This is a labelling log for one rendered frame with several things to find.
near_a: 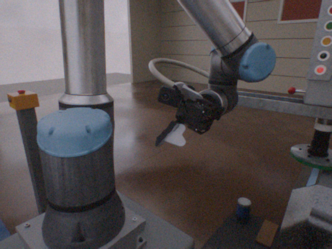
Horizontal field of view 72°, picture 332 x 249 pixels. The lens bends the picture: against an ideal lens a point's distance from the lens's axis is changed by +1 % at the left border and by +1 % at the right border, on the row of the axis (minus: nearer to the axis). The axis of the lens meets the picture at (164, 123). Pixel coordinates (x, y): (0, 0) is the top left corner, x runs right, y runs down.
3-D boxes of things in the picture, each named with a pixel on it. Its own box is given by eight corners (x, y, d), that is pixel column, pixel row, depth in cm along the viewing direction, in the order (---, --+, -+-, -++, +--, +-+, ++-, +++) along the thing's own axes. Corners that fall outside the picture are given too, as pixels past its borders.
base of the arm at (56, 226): (81, 270, 43) (75, 226, 41) (25, 232, 53) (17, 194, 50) (140, 212, 59) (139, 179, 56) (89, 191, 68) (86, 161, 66)
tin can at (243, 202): (240, 208, 193) (242, 195, 189) (251, 215, 186) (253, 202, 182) (233, 213, 187) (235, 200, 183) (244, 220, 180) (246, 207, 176)
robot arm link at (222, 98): (205, 83, 67) (194, 112, 71) (198, 84, 63) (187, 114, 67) (232, 95, 64) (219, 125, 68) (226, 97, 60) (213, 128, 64)
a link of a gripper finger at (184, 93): (203, 81, 43) (208, 101, 52) (178, 70, 46) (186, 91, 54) (194, 94, 43) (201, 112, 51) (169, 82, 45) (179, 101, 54)
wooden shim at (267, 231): (264, 220, 180) (265, 219, 180) (278, 226, 174) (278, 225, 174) (254, 241, 161) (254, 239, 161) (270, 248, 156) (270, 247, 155)
